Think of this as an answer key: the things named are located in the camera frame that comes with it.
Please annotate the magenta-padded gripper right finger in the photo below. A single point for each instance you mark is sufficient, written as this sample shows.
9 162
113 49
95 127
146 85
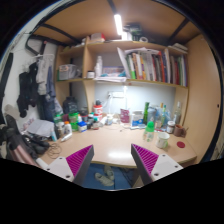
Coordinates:
165 165

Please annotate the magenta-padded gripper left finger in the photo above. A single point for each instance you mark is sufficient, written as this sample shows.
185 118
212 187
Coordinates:
60 166

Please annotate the green-capped clear drink bottle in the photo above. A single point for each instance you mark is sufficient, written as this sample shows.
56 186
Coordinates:
149 132

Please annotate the flat round red coaster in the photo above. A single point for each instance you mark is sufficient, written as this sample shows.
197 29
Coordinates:
180 144

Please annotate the brown cup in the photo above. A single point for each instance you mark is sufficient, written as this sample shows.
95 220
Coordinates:
179 130

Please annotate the brown jar with white lid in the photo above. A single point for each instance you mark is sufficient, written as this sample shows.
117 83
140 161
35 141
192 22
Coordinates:
170 127

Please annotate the grey slipper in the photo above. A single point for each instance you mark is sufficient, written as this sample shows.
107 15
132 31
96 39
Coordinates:
101 179
109 171

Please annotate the green container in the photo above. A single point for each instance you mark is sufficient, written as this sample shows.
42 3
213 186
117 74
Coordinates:
73 120

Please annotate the green-capped slim bottle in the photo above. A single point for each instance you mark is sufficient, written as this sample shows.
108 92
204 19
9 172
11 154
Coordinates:
164 115

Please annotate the yellow-capped clear bottle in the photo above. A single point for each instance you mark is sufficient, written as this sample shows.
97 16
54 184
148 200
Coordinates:
160 115

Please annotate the tall clear glass bottle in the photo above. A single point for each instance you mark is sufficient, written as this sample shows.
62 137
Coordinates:
177 114

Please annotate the grey lidded container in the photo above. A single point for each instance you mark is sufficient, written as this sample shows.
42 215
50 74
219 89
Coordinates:
152 114

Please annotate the black and pink bag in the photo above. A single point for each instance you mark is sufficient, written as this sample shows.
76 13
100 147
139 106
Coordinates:
13 141

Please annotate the white and blue box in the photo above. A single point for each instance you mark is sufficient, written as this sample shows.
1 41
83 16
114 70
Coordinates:
137 119

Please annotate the dark green glass bottle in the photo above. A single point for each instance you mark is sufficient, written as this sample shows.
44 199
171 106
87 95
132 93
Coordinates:
146 113

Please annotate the black box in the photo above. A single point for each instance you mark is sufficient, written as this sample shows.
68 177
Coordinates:
70 105

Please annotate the pink printed cup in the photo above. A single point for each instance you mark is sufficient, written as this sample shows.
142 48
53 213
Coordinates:
124 115

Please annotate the red and white canister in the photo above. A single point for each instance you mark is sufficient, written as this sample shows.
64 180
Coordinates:
97 110

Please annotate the small white blue-labelled bottle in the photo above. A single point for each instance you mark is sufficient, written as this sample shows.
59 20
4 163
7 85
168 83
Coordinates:
109 119

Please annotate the hanging clothes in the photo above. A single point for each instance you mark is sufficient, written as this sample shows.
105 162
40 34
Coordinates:
36 83

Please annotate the wooden shelf unit with books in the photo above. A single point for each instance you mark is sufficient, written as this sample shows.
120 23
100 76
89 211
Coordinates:
150 66

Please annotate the ceiling tube light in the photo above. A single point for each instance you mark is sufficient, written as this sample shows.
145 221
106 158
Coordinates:
118 24

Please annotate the white wall socket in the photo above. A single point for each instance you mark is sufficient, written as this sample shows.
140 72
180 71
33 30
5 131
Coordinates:
115 94

